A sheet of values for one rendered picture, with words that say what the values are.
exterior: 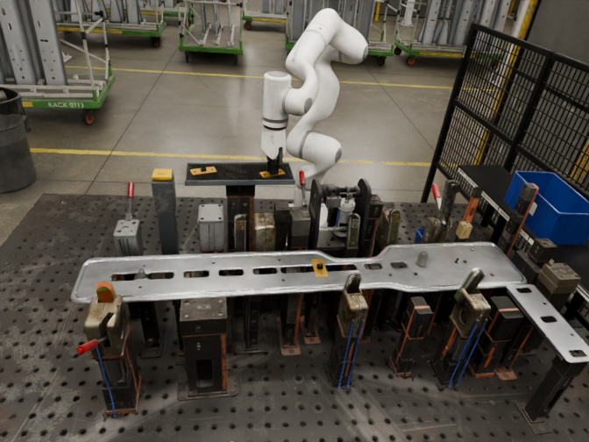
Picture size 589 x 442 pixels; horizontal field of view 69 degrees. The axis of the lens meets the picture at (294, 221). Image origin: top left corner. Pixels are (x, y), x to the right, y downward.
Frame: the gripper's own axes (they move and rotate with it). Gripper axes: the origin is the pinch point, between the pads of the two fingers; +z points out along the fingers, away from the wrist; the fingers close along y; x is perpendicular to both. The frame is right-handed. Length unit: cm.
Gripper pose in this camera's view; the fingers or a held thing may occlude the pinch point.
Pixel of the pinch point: (273, 167)
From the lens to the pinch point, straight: 148.1
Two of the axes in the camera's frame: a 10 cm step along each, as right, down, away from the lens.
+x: 8.8, -2.0, 4.2
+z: -0.8, 8.2, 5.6
